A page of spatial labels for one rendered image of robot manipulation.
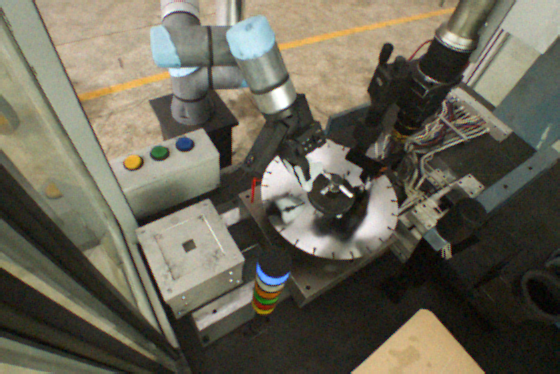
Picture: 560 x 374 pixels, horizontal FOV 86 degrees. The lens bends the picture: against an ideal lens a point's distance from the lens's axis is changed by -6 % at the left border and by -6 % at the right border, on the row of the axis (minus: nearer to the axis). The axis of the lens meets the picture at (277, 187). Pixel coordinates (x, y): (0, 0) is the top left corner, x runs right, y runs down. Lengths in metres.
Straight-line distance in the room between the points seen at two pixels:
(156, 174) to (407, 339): 0.75
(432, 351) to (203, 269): 0.59
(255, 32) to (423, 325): 0.78
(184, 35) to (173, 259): 0.44
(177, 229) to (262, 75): 0.39
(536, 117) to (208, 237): 0.66
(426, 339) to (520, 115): 0.56
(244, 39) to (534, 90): 0.47
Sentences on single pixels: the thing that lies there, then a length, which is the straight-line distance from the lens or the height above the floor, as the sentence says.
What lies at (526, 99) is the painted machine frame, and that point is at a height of 1.28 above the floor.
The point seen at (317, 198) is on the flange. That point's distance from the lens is 0.73.
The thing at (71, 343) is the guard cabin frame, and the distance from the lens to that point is 0.21.
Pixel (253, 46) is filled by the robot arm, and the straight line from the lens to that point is 0.54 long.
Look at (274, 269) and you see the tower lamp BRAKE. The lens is 0.42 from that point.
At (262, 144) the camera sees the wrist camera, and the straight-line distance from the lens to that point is 0.60.
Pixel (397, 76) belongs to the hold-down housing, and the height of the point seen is 1.25.
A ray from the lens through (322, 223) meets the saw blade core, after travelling 0.71.
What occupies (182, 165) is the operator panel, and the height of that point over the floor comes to 0.90.
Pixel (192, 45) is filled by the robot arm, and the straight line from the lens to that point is 0.63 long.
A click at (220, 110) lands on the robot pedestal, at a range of 1.22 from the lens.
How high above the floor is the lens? 1.55
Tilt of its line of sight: 54 degrees down
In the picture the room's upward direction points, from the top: 11 degrees clockwise
